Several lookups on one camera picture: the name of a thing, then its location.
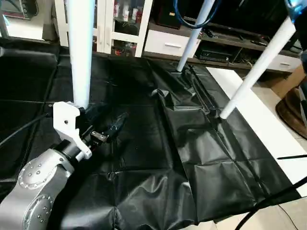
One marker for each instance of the white plastic table leg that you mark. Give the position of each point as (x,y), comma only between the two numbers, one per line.
(80,48)
(194,33)
(259,67)

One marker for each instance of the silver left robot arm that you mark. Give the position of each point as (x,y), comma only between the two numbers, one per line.
(33,191)

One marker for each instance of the black work mat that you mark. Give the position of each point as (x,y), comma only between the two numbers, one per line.
(158,143)

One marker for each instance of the brown cardboard box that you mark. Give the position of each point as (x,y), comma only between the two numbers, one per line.
(288,81)

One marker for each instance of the white low drawer unit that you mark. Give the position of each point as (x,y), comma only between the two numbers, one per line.
(168,45)

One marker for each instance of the white glass-door cabinet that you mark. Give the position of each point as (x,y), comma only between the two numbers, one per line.
(108,24)

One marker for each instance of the brown leather chair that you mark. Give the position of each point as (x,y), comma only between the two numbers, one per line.
(292,115)

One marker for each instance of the white sheet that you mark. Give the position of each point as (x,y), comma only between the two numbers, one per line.
(268,129)

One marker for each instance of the black stand leg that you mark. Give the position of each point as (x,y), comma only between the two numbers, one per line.
(292,156)

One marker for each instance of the dark toaster oven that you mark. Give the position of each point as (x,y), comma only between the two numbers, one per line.
(17,8)

